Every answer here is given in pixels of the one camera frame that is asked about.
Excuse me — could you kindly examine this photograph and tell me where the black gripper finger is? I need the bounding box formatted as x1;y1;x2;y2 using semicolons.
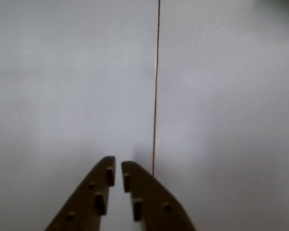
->
44;155;117;231
121;160;197;231

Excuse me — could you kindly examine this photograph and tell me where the grey foam mat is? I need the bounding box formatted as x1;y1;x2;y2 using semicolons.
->
0;0;160;231
152;0;289;231

